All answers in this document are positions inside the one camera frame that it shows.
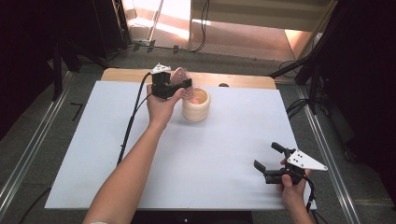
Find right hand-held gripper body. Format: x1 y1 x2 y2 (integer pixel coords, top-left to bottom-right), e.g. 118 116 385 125
263 147 329 187

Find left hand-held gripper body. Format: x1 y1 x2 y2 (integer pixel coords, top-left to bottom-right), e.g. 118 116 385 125
149 63 185 101

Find cream ridged cup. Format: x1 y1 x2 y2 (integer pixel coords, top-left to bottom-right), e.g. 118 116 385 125
181 87 212 123

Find person's left hand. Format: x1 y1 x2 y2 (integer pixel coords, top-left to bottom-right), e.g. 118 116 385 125
146 84 187 131

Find person's right hand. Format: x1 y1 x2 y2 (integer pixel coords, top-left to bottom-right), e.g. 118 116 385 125
279 168 312 210

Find white table mat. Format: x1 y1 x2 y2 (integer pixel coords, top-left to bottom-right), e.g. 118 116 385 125
44 80 318 211

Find metal stand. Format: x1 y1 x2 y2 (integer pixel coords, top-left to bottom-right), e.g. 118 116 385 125
136 0 165 45

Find black stand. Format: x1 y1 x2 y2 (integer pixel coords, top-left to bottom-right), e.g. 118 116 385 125
269 18 340 116
50 38 110 101

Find black tape mark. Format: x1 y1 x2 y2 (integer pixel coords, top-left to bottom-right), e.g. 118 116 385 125
69 102 85 122

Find aluminium floor rail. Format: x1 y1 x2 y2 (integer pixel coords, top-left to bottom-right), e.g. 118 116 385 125
295 83 362 224
0 69 76 216

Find right hand-held gripper cable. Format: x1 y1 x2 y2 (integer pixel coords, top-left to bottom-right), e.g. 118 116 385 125
300 174 330 224

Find hand-held gripper cable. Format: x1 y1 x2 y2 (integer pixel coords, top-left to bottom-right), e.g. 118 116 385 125
116 72 154 166
300 174 330 224

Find black floor cables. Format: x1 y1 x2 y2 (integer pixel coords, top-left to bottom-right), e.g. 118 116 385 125
285 97 312 120

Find left hand-held gripper cable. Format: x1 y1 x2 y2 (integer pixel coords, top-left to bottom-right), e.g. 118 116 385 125
116 72 154 166

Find black hanging cable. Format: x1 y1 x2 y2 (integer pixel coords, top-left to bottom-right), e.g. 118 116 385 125
174 0 210 53

